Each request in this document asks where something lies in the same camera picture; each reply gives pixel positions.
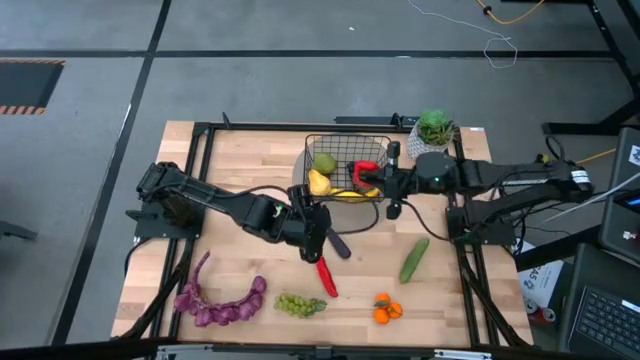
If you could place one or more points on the red chili pepper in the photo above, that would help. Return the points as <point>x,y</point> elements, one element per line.
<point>327,280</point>

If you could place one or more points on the black chair foot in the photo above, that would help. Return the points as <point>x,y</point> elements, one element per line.
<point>15,231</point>

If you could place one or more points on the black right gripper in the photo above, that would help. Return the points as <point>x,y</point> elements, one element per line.
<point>397,182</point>

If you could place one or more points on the red drink can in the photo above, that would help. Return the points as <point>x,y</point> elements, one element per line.
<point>548,314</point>
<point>532,306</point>

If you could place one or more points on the black desk leg frame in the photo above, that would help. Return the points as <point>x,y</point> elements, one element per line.
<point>612,50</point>

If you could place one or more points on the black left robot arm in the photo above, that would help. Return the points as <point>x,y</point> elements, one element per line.
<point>210,202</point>

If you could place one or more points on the succulent in white patterned pot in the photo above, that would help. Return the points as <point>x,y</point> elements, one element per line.
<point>432,132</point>

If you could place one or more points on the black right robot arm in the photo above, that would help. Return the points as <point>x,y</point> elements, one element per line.
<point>500,180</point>

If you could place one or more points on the yellow banana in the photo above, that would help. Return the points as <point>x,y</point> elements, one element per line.
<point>350,195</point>

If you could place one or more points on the orange tangerine cluster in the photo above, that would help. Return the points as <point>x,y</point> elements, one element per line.
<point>382,315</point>

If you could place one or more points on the green pear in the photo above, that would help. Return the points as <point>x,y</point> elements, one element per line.
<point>325,163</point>

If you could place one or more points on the white printed box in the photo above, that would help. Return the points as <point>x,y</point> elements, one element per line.
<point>540,280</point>

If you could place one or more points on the black aluminium table frame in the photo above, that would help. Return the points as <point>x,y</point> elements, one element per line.
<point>280,127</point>

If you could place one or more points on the purple onion braid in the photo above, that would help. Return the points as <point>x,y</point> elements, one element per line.
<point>225,315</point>

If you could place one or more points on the grey round mat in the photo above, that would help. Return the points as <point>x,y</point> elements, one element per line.
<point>350,217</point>

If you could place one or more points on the green cucumber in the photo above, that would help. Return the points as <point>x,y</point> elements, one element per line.
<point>414,261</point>

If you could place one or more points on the black laptop with keyboard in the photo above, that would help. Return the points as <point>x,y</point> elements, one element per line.
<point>605,320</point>

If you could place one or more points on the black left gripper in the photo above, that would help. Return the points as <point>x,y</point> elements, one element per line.
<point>314,227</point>

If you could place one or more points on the red bell pepper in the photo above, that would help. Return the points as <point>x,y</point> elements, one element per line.
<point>357,175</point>

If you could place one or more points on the purple eggplant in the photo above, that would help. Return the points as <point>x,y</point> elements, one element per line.
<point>341,246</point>

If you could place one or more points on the silver metal bar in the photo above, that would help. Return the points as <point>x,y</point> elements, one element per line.
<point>462,354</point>
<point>185,351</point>

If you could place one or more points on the green grape bunch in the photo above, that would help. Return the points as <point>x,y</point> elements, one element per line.
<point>295,305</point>

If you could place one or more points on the black floor hatch striped edge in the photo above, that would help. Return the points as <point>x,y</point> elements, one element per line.
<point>27,85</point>

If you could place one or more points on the black bar device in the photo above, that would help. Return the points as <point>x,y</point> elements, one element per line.
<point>370,120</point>

